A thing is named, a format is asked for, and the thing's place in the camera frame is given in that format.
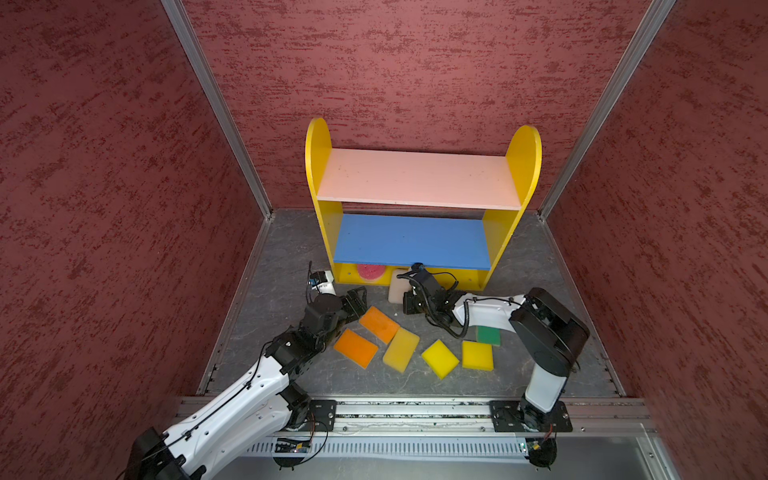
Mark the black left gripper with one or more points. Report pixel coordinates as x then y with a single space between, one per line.
353 304

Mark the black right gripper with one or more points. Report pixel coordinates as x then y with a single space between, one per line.
408 299

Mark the white sponge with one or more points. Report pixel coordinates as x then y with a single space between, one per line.
397 288

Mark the round pink smiley sponge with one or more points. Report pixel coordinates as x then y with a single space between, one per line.
369 272

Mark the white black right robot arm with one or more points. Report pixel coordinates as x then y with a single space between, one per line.
552 335

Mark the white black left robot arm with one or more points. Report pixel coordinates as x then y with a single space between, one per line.
263 401

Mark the yellow shelf with coloured boards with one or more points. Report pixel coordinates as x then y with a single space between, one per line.
450 212

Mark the orange sponge upper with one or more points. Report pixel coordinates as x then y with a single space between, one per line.
379 324

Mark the orange sponge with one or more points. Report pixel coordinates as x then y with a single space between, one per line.
379 324
356 348

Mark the orange sponge lower left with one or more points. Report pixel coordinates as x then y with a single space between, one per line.
356 348

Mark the pale yellow sponge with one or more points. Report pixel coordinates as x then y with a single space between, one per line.
400 350

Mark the bright yellow diamond sponge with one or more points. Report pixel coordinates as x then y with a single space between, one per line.
440 359

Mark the green yellow scouring sponge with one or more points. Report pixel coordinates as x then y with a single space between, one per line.
488 335

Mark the bright yellow square sponge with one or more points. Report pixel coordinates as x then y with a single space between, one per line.
477 356

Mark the left circuit board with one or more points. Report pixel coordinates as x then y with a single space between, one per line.
293 446

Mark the circuit board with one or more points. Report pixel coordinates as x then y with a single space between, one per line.
293 446
539 447

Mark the right circuit board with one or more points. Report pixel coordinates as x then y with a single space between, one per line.
539 447

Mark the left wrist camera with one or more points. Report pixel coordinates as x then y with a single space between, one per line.
321 282

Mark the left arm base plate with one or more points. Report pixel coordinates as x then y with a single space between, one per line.
312 415

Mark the aluminium mounting rail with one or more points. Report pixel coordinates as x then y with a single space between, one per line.
470 416

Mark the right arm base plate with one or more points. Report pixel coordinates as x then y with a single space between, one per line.
519 416

